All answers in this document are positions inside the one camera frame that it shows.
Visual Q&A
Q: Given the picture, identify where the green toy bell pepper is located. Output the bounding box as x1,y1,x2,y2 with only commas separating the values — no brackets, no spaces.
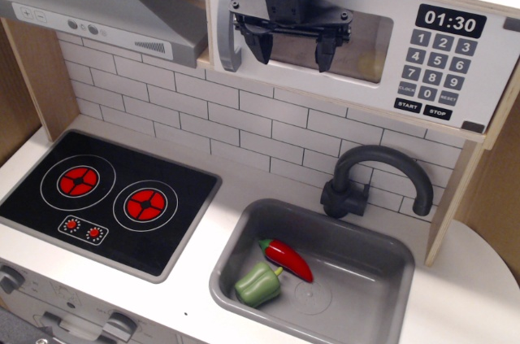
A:
234,262,284,307

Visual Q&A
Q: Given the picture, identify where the grey range hood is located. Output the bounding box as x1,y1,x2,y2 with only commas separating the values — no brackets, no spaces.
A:
1,0,208,67

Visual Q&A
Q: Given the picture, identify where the dark grey faucet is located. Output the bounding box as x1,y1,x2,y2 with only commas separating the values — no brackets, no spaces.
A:
320,145,434,219

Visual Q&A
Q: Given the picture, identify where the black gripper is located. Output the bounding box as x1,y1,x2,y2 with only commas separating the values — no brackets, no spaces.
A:
229,0,353,72

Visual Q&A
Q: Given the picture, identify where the white microwave door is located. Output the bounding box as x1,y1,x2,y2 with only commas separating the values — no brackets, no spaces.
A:
206,0,519,135

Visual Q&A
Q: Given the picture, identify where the black toy stovetop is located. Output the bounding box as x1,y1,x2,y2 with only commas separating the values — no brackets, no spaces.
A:
1,130,221,283

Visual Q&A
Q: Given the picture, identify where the yellow toy lemon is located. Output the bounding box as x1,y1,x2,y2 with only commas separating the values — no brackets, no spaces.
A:
357,51,386,84

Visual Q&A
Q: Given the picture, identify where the grey oven knob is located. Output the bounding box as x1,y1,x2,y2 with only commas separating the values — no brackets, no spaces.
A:
0,265,25,294

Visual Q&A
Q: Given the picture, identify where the grey oven door handle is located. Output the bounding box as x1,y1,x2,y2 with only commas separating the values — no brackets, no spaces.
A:
40,311,137,343

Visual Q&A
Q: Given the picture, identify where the wooden microwave cabinet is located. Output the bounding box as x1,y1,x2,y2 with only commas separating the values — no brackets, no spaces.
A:
197,0,520,268

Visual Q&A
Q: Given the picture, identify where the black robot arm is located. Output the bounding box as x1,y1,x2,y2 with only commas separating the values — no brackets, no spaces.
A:
229,0,353,72

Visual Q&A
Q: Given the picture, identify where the grey sink basin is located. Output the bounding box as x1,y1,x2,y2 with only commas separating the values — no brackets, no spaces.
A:
210,199,414,343

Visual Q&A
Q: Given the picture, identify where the grey microwave door handle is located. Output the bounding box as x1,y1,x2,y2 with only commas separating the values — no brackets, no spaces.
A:
217,0,241,72

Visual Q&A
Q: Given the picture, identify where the red toy chili pepper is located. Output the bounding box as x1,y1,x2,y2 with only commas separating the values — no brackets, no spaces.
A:
258,239,314,283

